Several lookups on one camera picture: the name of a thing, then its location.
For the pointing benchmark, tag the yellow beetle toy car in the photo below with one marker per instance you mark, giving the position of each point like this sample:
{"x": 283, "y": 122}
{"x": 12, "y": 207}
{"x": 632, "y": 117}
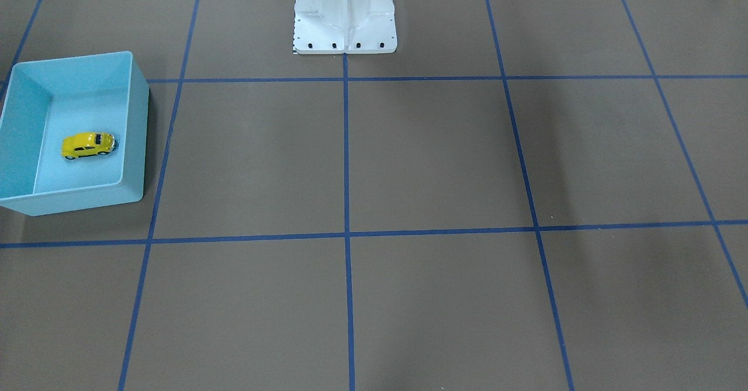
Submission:
{"x": 88, "y": 144}

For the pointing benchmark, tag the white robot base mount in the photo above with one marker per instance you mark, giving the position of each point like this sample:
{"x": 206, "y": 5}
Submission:
{"x": 344, "y": 27}

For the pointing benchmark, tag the light blue plastic bin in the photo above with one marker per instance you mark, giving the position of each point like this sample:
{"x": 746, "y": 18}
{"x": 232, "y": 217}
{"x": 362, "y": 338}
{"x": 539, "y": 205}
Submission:
{"x": 49, "y": 100}

